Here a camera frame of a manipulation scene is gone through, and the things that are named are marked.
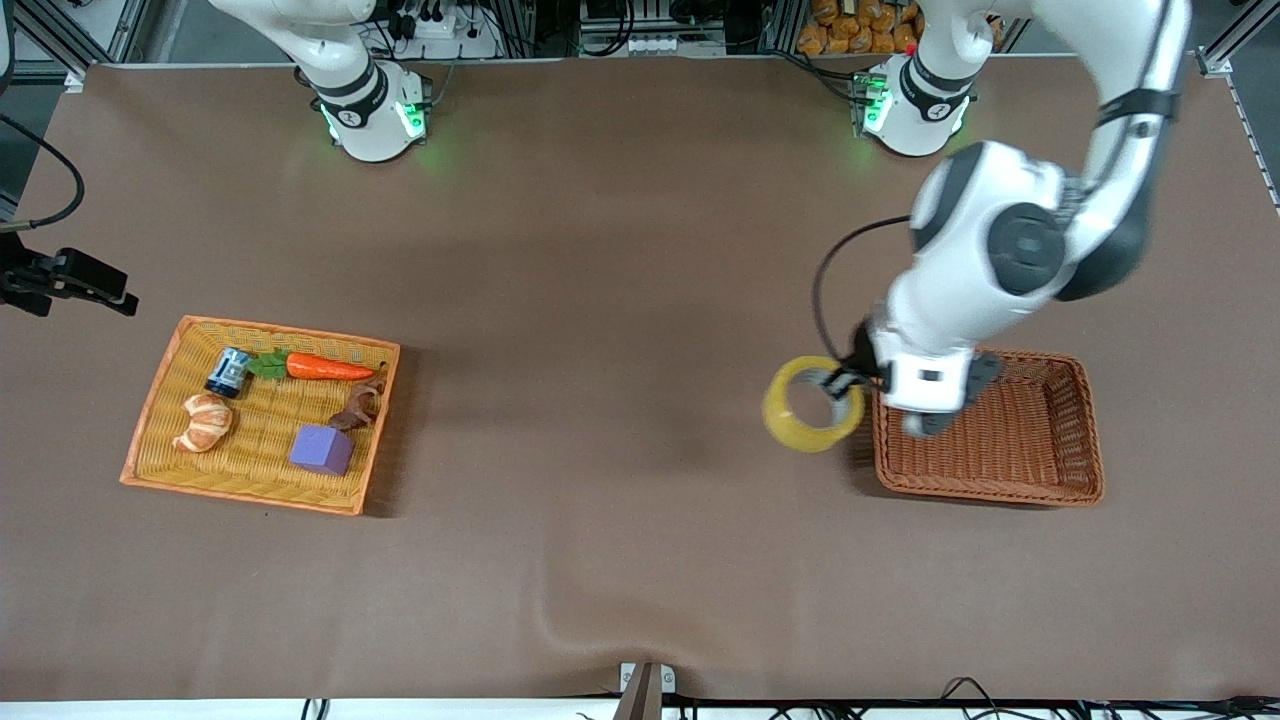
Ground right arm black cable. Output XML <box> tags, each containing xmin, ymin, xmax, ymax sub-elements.
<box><xmin>0</xmin><ymin>113</ymin><xmax>87</xmax><ymax>233</ymax></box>

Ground brown toy lion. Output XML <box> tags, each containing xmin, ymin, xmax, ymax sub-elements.
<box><xmin>328</xmin><ymin>372</ymin><xmax>387</xmax><ymax>433</ymax></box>

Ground small blue can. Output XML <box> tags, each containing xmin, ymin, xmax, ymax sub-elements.
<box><xmin>205</xmin><ymin>347</ymin><xmax>253</xmax><ymax>399</ymax></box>

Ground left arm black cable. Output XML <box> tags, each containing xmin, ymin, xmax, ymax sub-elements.
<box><xmin>811</xmin><ymin>214</ymin><xmax>913</xmax><ymax>353</ymax></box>

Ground brown table cover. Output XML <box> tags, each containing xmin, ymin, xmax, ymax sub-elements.
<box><xmin>0</xmin><ymin>55</ymin><xmax>1280</xmax><ymax>701</ymax></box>

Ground aluminium frame profile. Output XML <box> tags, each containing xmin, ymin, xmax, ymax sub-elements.
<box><xmin>10</xmin><ymin>0</ymin><xmax>151</xmax><ymax>93</ymax></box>
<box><xmin>1196</xmin><ymin>0</ymin><xmax>1280</xmax><ymax>79</ymax></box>

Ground yellow clear tape roll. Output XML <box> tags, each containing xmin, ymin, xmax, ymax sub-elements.
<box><xmin>762</xmin><ymin>355</ymin><xmax>866</xmax><ymax>454</ymax></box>

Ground orange toy bread pile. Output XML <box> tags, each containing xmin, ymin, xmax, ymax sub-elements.
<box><xmin>797</xmin><ymin>0</ymin><xmax>1003</xmax><ymax>56</ymax></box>

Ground orange flat wicker tray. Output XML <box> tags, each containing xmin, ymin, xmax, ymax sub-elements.
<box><xmin>120</xmin><ymin>315</ymin><xmax>401</xmax><ymax>517</ymax></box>

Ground white power strip with plugs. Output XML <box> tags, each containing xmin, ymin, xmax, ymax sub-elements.
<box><xmin>385</xmin><ymin>0</ymin><xmax>501</xmax><ymax>61</ymax></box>

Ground toy croissant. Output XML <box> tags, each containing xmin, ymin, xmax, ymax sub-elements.
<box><xmin>172</xmin><ymin>393</ymin><xmax>234</xmax><ymax>454</ymax></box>

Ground grey metal bracket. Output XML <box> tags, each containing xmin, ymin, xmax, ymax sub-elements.
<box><xmin>618</xmin><ymin>660</ymin><xmax>678</xmax><ymax>720</ymax></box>

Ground purple foam cube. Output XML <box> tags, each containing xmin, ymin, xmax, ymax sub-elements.
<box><xmin>289</xmin><ymin>424</ymin><xmax>354</xmax><ymax>476</ymax></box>

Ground brown wicker basket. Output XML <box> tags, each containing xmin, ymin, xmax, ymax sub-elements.
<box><xmin>870</xmin><ymin>345</ymin><xmax>1106</xmax><ymax>508</ymax></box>

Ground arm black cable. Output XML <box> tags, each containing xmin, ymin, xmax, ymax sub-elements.
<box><xmin>0</xmin><ymin>113</ymin><xmax>87</xmax><ymax>233</ymax></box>
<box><xmin>811</xmin><ymin>214</ymin><xmax>913</xmax><ymax>353</ymax></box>

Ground black floor cable bundle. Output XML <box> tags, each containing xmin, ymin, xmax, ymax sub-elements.
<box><xmin>935</xmin><ymin>676</ymin><xmax>1280</xmax><ymax>720</ymax></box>

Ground orange toy carrot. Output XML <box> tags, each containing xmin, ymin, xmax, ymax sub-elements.
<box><xmin>247</xmin><ymin>350</ymin><xmax>376</xmax><ymax>383</ymax></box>

